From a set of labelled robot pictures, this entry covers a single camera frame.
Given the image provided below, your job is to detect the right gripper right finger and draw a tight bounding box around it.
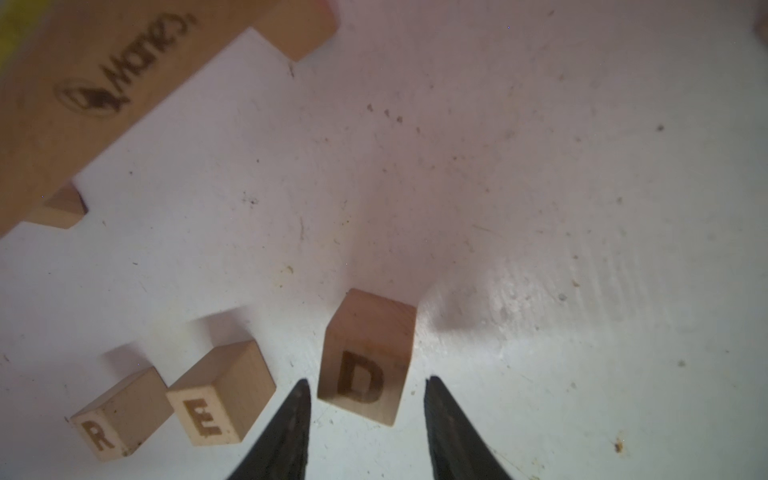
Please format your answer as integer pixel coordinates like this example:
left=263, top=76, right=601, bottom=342
left=424, top=376, right=512, bottom=480

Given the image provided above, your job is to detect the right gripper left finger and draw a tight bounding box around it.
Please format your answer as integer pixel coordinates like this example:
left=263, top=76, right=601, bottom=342
left=229, top=379, right=311, bottom=480

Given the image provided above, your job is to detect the wooden E block orange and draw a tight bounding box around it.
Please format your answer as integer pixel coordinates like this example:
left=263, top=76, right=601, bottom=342
left=166, top=340, right=276, bottom=447

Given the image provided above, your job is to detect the wooden engraved D block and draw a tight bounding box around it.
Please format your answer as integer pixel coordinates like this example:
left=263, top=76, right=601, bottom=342
left=317, top=289, right=417, bottom=426

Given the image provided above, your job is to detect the wooden R block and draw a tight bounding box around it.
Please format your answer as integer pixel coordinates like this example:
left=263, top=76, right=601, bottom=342
left=70, top=367, right=173, bottom=462

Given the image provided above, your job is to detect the wooden whiteboard stand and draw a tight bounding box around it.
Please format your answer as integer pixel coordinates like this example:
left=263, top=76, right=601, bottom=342
left=1, top=1, right=339, bottom=232

